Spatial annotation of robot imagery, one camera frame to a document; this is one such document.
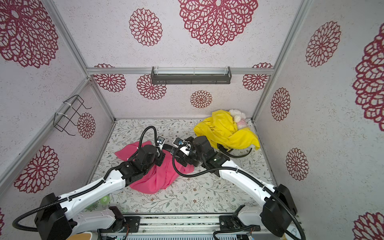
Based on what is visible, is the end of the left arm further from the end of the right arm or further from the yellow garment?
the yellow garment

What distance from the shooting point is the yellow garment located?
0.96 metres

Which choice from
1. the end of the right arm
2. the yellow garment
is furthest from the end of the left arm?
the yellow garment
